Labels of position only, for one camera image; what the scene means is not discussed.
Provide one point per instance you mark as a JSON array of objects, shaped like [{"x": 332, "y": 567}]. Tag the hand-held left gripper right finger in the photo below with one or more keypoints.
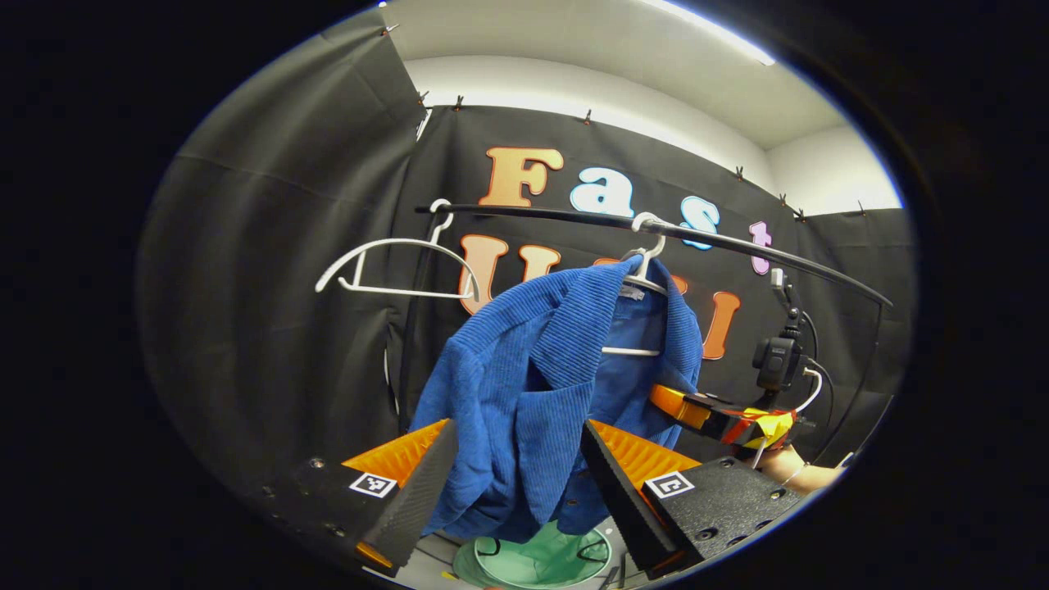
[{"x": 623, "y": 500}]

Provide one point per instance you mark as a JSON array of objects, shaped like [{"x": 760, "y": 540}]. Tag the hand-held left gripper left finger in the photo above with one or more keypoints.
[{"x": 418, "y": 500}]

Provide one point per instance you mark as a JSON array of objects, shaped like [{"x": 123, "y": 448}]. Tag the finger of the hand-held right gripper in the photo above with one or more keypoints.
[{"x": 688, "y": 407}]

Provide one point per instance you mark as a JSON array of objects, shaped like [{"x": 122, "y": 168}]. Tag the green laundry hamper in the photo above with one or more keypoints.
[{"x": 533, "y": 565}]

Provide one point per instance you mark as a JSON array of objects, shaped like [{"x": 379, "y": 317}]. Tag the black clothes rack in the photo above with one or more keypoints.
[{"x": 737, "y": 242}]

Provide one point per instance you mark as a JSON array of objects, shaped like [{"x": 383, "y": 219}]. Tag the white clothes hanger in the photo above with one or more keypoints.
[
  {"x": 393, "y": 242},
  {"x": 647, "y": 266}
]

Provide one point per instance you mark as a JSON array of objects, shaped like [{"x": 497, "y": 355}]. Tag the black backdrop cloth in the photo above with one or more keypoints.
[{"x": 270, "y": 246}]

